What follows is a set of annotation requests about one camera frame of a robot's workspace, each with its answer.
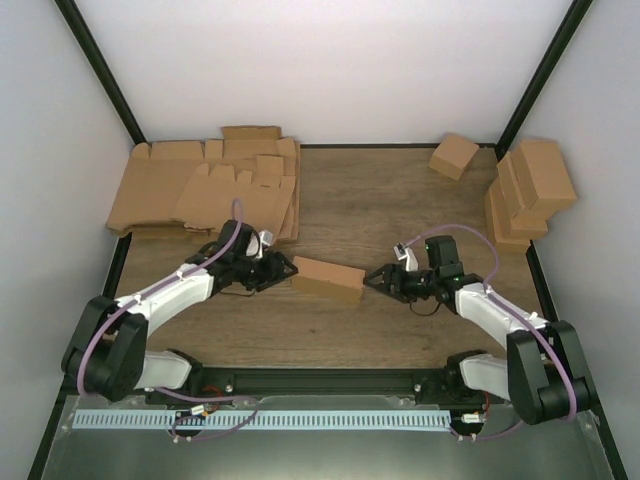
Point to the lower folded brown box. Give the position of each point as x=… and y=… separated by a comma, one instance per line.
x=496, y=220

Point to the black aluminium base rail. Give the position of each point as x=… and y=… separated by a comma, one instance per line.
x=264, y=382

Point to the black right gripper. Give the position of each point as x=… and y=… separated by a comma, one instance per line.
x=385, y=288

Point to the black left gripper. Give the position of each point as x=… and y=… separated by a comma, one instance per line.
x=274, y=270

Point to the folded brown box tilted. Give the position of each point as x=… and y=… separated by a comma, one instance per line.
x=453, y=156

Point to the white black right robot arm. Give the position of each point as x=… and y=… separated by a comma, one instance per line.
x=544, y=375

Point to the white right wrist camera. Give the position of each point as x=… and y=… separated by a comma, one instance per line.
x=406, y=257

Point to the brown cardboard box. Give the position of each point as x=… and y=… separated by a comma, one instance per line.
x=328, y=280

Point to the black right frame post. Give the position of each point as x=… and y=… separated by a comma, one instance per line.
x=560, y=41

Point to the black left frame post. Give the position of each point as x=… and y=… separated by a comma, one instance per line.
x=93, y=54

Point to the stack of flat cardboard blanks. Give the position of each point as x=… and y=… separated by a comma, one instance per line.
x=191, y=188

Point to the black frame post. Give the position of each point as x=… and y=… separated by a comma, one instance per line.
x=560, y=41
x=93, y=54

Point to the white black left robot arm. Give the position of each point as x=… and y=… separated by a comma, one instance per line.
x=108, y=354

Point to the top folded brown box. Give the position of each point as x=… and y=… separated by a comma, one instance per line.
x=543, y=178

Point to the light blue slotted cable duct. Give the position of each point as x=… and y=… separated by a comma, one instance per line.
x=270, y=420

